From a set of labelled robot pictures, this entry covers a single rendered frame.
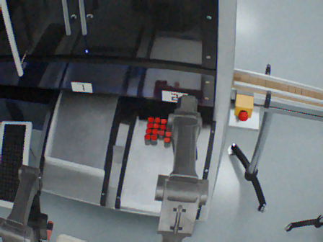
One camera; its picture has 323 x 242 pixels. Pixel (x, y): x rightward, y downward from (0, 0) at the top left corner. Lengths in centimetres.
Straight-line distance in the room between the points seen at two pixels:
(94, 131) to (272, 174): 125
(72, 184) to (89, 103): 36
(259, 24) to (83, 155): 195
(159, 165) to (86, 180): 28
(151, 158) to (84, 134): 27
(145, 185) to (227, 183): 103
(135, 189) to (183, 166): 75
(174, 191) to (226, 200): 177
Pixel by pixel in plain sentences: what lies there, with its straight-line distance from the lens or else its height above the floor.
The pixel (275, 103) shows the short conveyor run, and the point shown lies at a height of 92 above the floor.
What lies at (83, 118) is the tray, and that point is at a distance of 208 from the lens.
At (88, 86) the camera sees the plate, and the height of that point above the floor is 103.
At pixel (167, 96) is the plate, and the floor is 102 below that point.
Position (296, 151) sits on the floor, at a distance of 306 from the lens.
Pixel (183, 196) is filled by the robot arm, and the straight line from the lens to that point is 110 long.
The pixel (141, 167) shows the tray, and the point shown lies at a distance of 196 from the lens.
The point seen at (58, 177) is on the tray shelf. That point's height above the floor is 88.
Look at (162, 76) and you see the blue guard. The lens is 184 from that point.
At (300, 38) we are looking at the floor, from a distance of 361.
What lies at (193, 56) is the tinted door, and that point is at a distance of 173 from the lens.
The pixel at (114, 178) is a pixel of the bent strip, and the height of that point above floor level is 88.
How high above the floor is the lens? 265
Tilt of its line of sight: 60 degrees down
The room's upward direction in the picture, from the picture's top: 3 degrees counter-clockwise
